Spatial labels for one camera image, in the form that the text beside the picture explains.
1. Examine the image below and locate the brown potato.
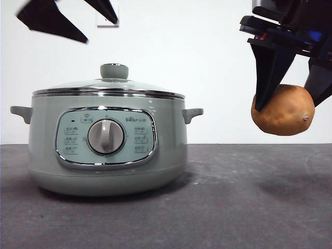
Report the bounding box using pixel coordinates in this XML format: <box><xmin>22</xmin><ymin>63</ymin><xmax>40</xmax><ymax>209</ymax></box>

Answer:
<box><xmin>251</xmin><ymin>84</ymin><xmax>316</xmax><ymax>136</ymax></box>

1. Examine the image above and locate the glass lid with green knob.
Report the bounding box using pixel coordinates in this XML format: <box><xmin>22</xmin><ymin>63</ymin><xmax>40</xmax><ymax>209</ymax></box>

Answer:
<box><xmin>32</xmin><ymin>63</ymin><xmax>186</xmax><ymax>99</ymax></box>

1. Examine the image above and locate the sage green electric pot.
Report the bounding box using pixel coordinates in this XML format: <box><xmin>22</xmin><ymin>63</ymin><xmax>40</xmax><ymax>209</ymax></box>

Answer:
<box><xmin>10</xmin><ymin>93</ymin><xmax>204</xmax><ymax>197</ymax></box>

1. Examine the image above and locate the white wall socket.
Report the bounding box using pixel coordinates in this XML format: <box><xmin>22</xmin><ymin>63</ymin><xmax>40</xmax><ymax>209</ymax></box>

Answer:
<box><xmin>96</xmin><ymin>11</ymin><xmax>120</xmax><ymax>29</ymax></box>

